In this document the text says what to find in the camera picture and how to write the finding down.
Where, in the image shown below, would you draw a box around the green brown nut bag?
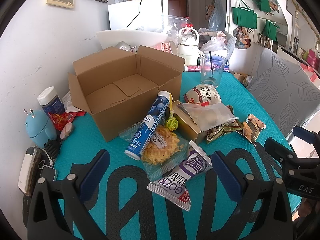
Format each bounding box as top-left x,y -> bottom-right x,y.
206,109 -> 244,144

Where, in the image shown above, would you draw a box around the frosted zip bag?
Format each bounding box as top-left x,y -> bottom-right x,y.
182,103 -> 238,131

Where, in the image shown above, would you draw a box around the red gold snack packet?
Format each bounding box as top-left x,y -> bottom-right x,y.
48,111 -> 86,132

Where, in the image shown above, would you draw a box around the purple silver snack packet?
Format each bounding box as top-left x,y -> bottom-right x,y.
146,140 -> 213,211

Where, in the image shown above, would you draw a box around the white red plum soup bag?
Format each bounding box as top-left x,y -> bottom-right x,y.
183,85 -> 221,106

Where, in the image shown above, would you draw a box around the green candy yellow stick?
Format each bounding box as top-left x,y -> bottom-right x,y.
164,93 -> 178,132

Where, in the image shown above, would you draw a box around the yellow crisps clear bag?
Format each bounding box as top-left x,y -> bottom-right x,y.
118,122 -> 192,183

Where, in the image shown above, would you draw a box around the blue tablet tube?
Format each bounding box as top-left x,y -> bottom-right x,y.
124,90 -> 170,160

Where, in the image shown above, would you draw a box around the tan snack wrapper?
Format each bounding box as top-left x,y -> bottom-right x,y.
242,114 -> 266,145

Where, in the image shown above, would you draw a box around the gold window box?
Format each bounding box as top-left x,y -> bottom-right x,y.
172,100 -> 206,144

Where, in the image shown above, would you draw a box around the black smartphone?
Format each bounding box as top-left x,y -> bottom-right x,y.
40,165 -> 58,181

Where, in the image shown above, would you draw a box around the grey leaf pattern sofa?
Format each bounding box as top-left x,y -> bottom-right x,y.
247,48 -> 319,141

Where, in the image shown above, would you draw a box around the small round pink packet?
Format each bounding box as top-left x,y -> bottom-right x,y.
60,122 -> 73,140

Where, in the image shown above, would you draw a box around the light blue robot figure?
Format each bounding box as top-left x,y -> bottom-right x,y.
23,109 -> 57,148

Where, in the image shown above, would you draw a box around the teal printed table mat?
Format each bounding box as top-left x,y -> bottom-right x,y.
55,73 -> 287,239

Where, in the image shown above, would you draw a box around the white cap blue jar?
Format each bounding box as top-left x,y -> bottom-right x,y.
37,86 -> 65,115

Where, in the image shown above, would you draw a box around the clear drinking glass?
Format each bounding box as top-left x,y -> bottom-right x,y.
199,51 -> 227,88

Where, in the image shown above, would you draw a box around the brown cardboard box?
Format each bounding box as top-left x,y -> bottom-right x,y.
68,46 -> 185,141

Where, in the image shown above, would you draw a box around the green tote bag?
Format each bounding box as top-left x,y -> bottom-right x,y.
232,0 -> 258,29

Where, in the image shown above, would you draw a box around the cream water jug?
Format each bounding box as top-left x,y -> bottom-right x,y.
177,27 -> 200,66

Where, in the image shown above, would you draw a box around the pink panda paper cups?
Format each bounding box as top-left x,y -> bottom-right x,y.
153,40 -> 177,55

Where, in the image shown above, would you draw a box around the red cola bottle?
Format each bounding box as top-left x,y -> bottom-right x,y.
180,17 -> 193,34

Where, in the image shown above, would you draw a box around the clear zip plastic bag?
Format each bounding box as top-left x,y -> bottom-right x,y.
160,15 -> 185,33

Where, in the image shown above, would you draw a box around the silver metal bowl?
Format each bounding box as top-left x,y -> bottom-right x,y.
114,41 -> 131,51

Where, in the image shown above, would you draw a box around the white foam board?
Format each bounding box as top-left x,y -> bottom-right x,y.
96,30 -> 171,49

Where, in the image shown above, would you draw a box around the white refrigerator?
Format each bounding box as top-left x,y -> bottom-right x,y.
108,0 -> 169,33

